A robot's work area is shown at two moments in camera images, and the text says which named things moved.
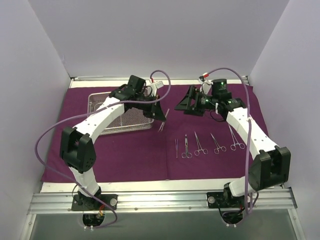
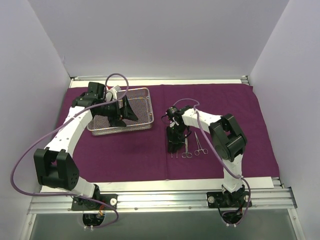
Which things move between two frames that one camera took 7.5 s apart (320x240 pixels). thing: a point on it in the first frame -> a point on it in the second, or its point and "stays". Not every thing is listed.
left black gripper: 152,107 -> 122,108
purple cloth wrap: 185,147 stays
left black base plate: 81,203 stays
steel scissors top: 186,154 stays
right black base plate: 218,200 stays
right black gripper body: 193,102 -> 175,136
